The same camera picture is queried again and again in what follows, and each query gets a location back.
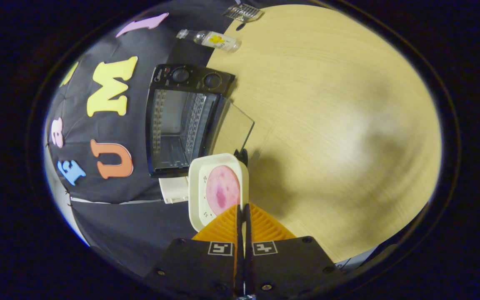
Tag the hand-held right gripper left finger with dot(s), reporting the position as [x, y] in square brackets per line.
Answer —
[238, 271]

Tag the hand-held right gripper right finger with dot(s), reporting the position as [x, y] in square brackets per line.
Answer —
[249, 271]

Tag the pink ham slice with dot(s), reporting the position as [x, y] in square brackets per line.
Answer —
[223, 187]

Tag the cream square plate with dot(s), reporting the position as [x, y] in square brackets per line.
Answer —
[198, 187]

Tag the black electric oven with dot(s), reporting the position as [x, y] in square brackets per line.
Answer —
[190, 77]

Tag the white toaster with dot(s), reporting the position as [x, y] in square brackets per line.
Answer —
[175, 191]

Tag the black backdrop cloth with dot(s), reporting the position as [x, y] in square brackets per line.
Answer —
[119, 216]

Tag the clear plastic bottle yellow label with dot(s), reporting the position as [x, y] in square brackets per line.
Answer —
[215, 40]

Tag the small black round coaster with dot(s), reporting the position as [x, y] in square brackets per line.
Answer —
[241, 27]

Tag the ribbed glass holder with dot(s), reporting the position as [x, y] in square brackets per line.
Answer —
[244, 12]

